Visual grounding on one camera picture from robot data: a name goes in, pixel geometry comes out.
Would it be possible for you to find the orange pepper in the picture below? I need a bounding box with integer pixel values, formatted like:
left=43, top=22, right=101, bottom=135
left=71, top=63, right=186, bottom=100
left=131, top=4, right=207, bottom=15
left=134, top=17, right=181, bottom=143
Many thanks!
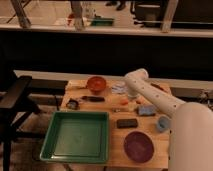
left=120, top=99, right=142, bottom=105

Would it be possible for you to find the black chair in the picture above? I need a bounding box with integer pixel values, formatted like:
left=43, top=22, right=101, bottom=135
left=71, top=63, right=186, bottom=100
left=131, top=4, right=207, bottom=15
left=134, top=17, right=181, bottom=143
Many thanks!
left=0, top=61, right=45, bottom=171

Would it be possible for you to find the red bowl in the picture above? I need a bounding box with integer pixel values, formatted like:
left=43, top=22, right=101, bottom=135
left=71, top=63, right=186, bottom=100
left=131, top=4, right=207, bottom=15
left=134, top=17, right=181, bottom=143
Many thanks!
left=87, top=76, right=107, bottom=94

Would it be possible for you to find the blue cup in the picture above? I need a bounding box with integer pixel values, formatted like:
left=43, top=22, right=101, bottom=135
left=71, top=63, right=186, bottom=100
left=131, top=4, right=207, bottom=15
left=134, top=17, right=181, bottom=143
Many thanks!
left=156, top=116, right=170, bottom=133

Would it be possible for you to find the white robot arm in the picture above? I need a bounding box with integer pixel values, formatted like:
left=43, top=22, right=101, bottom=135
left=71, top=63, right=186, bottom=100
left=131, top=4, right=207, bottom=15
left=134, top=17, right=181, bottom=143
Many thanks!
left=124, top=69, right=213, bottom=171

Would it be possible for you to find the green box on floor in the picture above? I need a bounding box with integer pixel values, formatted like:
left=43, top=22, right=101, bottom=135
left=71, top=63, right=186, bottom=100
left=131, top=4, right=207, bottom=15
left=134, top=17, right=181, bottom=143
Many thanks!
left=91, top=18, right=114, bottom=26

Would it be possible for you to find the black rectangular sponge block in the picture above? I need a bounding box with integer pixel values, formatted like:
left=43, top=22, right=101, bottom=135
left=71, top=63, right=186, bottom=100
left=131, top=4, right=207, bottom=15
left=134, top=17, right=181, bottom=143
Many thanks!
left=116, top=119, right=138, bottom=128

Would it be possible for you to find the green plastic tray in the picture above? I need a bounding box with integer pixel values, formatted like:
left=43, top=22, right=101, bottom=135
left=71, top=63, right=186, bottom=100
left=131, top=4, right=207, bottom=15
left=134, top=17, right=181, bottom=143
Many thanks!
left=40, top=111, right=109, bottom=164

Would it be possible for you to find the clear plastic wrapper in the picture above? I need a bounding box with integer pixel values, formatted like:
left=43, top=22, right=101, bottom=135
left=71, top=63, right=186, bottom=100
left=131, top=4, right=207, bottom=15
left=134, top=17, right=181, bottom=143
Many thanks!
left=111, top=83, right=127, bottom=94

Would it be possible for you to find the black handled tool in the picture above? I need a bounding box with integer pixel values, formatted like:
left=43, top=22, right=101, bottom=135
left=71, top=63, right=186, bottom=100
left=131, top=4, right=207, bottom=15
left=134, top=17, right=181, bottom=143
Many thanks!
left=82, top=96, right=105, bottom=102

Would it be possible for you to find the small metal utensil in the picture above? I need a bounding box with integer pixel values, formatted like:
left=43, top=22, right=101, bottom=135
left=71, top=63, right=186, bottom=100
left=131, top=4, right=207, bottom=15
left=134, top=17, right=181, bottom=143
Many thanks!
left=112, top=108, right=129, bottom=112

